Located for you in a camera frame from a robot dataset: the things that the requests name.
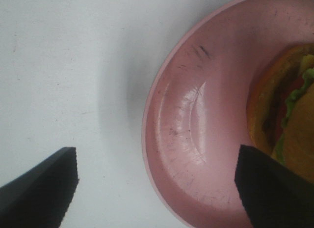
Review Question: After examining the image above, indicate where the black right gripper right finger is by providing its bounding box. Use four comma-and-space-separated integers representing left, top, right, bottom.
235, 145, 314, 228

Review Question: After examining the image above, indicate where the burger with lettuce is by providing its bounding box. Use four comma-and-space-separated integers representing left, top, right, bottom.
247, 43, 314, 183

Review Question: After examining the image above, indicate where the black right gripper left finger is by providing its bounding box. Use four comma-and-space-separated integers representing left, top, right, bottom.
0, 147, 79, 228

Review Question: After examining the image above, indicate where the pink round plate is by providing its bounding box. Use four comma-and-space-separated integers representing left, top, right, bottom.
142, 0, 314, 228

